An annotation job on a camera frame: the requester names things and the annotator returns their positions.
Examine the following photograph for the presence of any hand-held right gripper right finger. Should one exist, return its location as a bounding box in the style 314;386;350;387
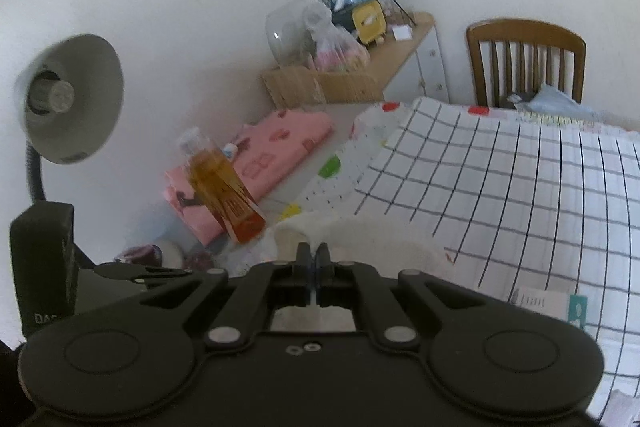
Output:
316;243;481;353

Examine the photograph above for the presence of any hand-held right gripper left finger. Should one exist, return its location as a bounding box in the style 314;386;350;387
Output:
140;243;312;353

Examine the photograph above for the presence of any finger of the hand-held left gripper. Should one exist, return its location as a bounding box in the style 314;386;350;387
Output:
94;261;193;290

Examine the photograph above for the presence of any white cloth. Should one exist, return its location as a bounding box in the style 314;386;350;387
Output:
274;213;451;333

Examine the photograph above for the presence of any dark red object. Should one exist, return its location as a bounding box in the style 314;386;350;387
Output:
120;244;163;266

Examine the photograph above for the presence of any amber liquid bottle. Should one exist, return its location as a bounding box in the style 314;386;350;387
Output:
179;127;267;244

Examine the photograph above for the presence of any pink printed cloth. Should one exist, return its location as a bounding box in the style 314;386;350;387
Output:
164;109;334;246

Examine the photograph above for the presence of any grey desk lamp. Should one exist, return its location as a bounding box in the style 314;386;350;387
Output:
14;33;125;208

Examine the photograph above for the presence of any brown cardboard box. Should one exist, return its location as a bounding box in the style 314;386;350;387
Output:
261;67;379;108

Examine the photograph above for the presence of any checked tablecloth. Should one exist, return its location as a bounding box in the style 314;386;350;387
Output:
235;97;640;425

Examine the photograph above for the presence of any clear bag with pink items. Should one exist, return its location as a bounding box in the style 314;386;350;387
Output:
309;2;372;72

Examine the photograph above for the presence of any white booklet with teal stripe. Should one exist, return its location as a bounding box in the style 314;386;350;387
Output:
510;286;588;330

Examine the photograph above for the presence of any wooden top side cabinet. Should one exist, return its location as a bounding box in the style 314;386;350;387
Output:
377;11;451;104

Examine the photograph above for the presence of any yellow toy clock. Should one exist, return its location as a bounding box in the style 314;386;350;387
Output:
349;0;387;46

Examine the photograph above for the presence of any light blue cloth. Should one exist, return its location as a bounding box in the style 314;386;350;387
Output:
507;84;597;118

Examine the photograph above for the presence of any wooden chair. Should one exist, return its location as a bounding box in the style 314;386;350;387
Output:
466;19;587;108

